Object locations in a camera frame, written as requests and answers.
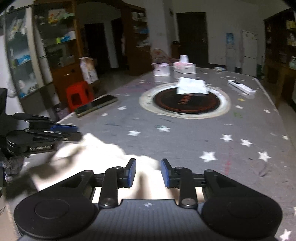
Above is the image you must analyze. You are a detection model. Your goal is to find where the dark wooden shelf left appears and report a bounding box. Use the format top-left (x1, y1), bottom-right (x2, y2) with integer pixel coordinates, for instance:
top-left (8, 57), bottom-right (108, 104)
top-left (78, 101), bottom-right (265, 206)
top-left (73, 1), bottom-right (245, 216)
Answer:
top-left (122, 4), bottom-right (152, 76)

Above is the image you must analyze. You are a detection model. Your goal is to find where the cream garment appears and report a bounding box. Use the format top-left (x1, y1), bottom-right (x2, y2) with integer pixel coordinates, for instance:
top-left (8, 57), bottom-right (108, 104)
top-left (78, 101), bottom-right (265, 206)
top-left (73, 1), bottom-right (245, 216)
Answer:
top-left (5, 133), bottom-right (184, 203)

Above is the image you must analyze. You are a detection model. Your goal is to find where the white remote control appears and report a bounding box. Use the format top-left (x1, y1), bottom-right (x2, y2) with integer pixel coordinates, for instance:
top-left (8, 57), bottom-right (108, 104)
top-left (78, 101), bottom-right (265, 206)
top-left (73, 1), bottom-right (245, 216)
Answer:
top-left (228, 80), bottom-right (256, 95)

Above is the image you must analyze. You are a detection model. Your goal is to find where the water dispenser with bottle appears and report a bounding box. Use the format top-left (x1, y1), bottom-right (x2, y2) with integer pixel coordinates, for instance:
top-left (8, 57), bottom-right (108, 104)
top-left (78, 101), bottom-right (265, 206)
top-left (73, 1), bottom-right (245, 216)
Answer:
top-left (226, 33), bottom-right (236, 72)

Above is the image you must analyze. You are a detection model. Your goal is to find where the gloved hand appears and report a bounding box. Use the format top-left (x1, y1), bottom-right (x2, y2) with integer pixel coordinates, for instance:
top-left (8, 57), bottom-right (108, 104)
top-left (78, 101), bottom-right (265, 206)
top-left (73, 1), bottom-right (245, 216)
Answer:
top-left (1, 153), bottom-right (25, 183)

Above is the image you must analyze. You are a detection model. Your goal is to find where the white paper bag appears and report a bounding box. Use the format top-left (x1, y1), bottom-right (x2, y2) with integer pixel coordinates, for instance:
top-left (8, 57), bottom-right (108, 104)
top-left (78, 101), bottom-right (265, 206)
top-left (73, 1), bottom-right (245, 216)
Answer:
top-left (79, 57), bottom-right (98, 84)

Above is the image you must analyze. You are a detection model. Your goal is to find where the pink white tissue box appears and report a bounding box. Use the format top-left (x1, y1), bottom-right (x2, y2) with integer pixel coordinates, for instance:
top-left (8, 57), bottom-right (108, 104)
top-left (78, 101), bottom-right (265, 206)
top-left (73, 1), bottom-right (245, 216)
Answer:
top-left (173, 55), bottom-right (196, 74)

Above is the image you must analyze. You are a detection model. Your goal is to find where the dark wooden shelf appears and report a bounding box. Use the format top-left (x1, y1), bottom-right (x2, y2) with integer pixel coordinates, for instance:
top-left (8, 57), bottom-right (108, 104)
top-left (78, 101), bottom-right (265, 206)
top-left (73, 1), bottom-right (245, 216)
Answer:
top-left (122, 4), bottom-right (152, 76)
top-left (264, 8), bottom-right (295, 65)

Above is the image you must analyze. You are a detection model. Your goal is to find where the brown wooden side table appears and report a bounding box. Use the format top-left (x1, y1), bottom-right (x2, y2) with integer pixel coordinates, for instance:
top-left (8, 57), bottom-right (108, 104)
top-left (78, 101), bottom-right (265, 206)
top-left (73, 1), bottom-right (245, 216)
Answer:
top-left (263, 58), bottom-right (295, 108)

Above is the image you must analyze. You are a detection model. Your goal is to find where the small clear lidded container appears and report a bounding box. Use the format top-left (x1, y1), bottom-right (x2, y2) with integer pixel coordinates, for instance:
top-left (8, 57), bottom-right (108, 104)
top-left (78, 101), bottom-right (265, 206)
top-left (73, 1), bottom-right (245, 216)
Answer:
top-left (214, 67), bottom-right (226, 71)

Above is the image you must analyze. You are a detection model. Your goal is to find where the glass door display cabinet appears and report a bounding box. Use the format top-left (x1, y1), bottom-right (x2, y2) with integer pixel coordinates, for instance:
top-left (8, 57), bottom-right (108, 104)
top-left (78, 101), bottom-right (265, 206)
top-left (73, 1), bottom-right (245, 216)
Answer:
top-left (4, 5), bottom-right (51, 104)

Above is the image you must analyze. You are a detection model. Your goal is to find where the round induction cooktop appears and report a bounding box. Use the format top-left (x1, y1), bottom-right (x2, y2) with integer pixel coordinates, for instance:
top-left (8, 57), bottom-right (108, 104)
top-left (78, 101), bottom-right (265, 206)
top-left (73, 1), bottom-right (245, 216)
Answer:
top-left (139, 83), bottom-right (231, 120)

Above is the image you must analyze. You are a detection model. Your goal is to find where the white tissue on cooktop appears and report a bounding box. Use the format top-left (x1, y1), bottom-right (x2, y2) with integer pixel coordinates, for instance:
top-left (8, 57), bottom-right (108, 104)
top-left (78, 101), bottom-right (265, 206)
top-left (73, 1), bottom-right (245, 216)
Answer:
top-left (177, 77), bottom-right (208, 94)

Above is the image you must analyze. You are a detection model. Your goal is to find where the red plastic stool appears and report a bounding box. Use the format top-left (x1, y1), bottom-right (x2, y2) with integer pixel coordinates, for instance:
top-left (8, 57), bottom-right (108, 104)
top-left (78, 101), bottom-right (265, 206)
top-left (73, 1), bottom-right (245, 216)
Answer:
top-left (66, 81), bottom-right (94, 112)

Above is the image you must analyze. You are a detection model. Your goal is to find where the white refrigerator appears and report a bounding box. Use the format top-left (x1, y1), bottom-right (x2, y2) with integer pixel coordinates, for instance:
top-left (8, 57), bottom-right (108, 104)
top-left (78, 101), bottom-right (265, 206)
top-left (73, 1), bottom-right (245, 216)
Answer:
top-left (242, 31), bottom-right (257, 76)

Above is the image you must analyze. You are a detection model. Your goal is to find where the black smartphone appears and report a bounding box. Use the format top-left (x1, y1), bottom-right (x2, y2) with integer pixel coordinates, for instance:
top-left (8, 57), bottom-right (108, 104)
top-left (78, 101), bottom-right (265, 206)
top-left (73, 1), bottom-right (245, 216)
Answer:
top-left (75, 95), bottom-right (118, 117)

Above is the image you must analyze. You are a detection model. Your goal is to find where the dark wooden shelf right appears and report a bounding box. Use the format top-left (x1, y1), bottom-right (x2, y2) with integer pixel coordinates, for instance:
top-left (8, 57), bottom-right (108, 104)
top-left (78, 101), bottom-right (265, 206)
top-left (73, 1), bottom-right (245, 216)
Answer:
top-left (264, 8), bottom-right (295, 65)

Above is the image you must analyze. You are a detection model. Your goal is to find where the dark wooden door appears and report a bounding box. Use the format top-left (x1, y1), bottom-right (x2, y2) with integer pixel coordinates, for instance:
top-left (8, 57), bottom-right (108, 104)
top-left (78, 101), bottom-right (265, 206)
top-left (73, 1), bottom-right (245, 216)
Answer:
top-left (177, 12), bottom-right (209, 67)

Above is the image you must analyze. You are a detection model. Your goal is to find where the small white tissue pack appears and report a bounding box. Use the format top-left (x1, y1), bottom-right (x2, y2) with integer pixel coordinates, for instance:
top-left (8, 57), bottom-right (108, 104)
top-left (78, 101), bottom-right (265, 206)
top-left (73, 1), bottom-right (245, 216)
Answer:
top-left (152, 62), bottom-right (171, 77)

